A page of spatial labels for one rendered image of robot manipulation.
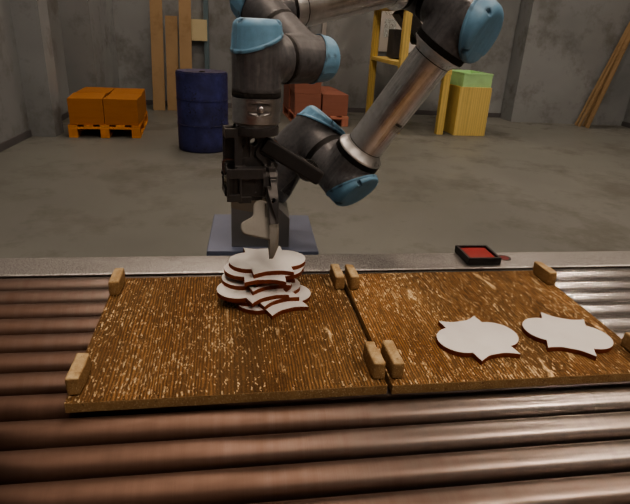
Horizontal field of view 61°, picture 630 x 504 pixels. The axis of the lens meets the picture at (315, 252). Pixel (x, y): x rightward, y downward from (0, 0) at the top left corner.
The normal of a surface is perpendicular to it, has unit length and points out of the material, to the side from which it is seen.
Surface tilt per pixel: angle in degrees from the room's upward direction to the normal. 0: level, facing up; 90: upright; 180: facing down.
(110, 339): 0
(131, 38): 90
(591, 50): 90
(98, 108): 90
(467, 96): 90
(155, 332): 0
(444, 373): 0
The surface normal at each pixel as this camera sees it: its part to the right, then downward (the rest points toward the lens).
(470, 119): 0.16, 0.39
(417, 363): 0.05, -0.92
